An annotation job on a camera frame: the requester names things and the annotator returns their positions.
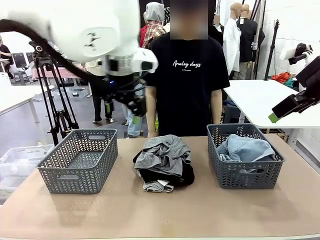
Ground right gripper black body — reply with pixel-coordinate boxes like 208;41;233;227
293;56;320;114

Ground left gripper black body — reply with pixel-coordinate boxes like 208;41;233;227
99;74;148;104

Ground grey marl t-shirt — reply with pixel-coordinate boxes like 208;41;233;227
134;134;192;176

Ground light blue denim shorts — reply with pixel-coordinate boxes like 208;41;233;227
216;134;277;175

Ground light grey garment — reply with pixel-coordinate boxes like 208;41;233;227
142;179;175;193

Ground black garment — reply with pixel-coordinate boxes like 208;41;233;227
132;149;196;187

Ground person's right forearm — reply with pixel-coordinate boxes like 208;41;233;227
145;86;158;138

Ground person's left forearm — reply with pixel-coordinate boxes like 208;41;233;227
211;89;223;125

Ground mannequin in cream jacket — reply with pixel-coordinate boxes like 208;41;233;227
86;58;114;124

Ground mannequin in light blue fleece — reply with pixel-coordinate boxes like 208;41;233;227
121;103;145;138

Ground orange and green clothes pile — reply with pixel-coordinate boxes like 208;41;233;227
271;71;300;88

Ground large white table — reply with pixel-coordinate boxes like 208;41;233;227
222;79;320;130

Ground thin black light stand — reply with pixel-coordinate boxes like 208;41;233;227
264;19;281;81

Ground table with red check cloth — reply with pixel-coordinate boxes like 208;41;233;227
31;66;89;81

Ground person in black t-shirt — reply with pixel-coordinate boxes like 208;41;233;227
144;0;231;137

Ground mannequin in plaid hoodie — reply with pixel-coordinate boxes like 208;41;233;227
139;1;171;49

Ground mannequin in black shirt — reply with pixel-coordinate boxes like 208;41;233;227
236;3;266;81

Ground grey plastic lattice basket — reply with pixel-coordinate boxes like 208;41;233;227
206;123;286;190
36;128;119;195

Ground mannequin in white shirt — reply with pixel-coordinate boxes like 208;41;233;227
222;2;243;76

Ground grey metal stool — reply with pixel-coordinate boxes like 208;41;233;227
11;70;33;86

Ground small white table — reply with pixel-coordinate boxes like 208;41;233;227
0;84;55;124

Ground mannequin in dark jacket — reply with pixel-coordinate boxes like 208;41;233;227
208;14;225;48

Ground clear plastic storage bin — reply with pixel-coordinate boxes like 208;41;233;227
0;144;55;201

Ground seated person in background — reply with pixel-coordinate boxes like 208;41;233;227
0;36;15;80

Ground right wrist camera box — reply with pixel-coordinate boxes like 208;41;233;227
279;42;315;66

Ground black camera tripod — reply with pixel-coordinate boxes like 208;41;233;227
28;41;80;146

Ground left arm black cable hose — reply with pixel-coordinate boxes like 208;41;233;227
0;19;108;91

